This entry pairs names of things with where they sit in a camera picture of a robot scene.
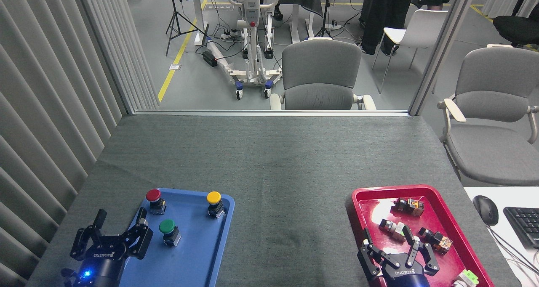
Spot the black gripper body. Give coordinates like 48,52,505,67
74,235,129,287
371,262,430,287

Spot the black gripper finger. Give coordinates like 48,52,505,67
406,236,440,276
358,228,392,282
70,209,107,261
125,207,154,260

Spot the green push button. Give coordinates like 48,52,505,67
159,219,182,247

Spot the red push button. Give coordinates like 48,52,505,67
146,189,167,215

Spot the yellow push button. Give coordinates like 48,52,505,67
206,191,226,219

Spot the red plastic tray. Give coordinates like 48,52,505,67
351,185,495,287

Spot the blue plastic tray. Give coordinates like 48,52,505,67
114,188,235,287

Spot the black computer mouse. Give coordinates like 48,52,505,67
472,195,499,226

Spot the white desk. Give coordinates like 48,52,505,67
463,187,539,287

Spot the black keyboard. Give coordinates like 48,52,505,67
503,206,539,250

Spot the grey armchair with white armrests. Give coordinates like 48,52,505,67
270,39,377,111
437,46,539,186

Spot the white stand on wheels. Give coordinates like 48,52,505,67
206,0,283,100

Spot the black tripod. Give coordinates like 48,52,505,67
165,0,210,57
315,0,337,39

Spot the white plastic chair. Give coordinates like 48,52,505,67
372,9,449,95

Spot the black office chair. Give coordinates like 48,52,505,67
493,0,539,48

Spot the person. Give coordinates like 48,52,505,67
360,0,457,56

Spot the black switch with amber block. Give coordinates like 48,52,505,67
418,227,453,255

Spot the silver switch with green part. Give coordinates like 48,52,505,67
379,218,411,242

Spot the white switch with green part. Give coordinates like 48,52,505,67
452,269,480,287

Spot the black switch with orange part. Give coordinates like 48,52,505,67
394,197,424,217

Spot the silver post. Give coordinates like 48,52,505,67
408,0,478,116

